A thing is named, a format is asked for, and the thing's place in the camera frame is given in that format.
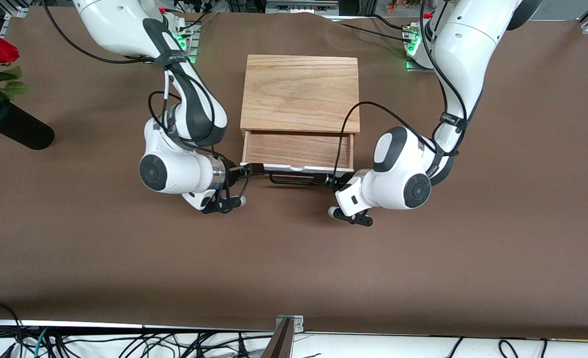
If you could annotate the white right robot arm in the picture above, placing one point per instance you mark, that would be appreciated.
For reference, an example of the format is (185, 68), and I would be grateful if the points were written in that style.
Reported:
(174, 169)

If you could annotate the orange dried flowers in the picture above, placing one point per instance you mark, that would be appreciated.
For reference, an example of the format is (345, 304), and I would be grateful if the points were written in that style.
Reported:
(398, 5)

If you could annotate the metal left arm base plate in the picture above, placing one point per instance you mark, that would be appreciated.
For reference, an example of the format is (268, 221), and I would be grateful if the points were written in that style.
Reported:
(409, 62)

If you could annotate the brown table cover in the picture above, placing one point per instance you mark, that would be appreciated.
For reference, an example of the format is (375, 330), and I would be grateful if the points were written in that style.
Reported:
(294, 258)

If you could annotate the aluminium frame rail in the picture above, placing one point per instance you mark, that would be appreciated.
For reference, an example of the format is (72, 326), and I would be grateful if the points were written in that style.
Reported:
(301, 6)

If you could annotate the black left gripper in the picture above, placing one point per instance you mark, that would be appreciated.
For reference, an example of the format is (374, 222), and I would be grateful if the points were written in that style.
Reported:
(334, 182)

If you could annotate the black left camera mount bracket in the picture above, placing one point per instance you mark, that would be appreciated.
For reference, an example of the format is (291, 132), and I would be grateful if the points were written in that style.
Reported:
(358, 219)

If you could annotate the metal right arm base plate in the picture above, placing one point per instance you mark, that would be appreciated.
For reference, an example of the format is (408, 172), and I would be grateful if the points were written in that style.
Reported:
(193, 42)

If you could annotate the light wooden drawer cabinet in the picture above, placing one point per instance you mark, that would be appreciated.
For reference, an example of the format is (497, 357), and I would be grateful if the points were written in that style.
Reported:
(298, 89)

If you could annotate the grey metal clamp bracket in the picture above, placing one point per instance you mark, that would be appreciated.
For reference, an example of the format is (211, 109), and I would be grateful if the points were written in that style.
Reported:
(297, 322)

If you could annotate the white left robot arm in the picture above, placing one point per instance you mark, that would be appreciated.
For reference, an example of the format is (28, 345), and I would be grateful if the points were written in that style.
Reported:
(398, 179)

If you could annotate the brown angled beam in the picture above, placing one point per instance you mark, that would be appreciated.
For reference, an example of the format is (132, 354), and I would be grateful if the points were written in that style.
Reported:
(279, 345)

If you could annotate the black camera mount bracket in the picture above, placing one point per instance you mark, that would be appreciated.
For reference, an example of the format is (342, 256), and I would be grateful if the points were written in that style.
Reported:
(221, 206)
(358, 219)

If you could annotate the black right camera mount bracket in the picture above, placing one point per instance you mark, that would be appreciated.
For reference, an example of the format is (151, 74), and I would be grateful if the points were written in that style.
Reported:
(221, 206)

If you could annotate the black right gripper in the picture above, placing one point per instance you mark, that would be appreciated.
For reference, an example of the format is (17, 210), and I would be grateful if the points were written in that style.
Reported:
(233, 172)

